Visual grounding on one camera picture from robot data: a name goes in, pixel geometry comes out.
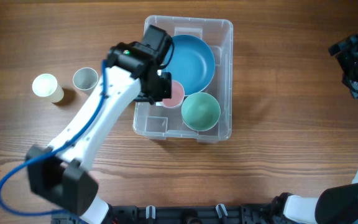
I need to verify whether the clear plastic storage container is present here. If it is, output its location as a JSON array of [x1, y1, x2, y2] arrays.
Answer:
[[133, 16, 233, 143]]

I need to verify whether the blue plate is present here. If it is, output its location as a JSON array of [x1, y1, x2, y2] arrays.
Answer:
[[163, 35, 215, 96]]

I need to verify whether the pink cup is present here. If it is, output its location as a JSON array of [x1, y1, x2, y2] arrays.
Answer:
[[157, 80, 185, 108]]

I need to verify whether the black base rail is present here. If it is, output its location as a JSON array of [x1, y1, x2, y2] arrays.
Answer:
[[50, 203, 291, 224]]

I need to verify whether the pale green cup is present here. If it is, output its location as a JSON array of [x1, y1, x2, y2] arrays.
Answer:
[[32, 73, 64, 103]]

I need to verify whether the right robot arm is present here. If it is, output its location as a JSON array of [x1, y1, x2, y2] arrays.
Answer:
[[269, 34, 358, 223]]

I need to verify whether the mint green bowl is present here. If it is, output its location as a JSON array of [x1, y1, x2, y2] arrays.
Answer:
[[181, 92, 221, 131]]

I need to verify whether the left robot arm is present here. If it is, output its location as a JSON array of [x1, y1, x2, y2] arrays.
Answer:
[[25, 26, 174, 223]]

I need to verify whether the grey cup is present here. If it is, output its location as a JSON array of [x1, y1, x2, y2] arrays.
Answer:
[[73, 67, 99, 96]]

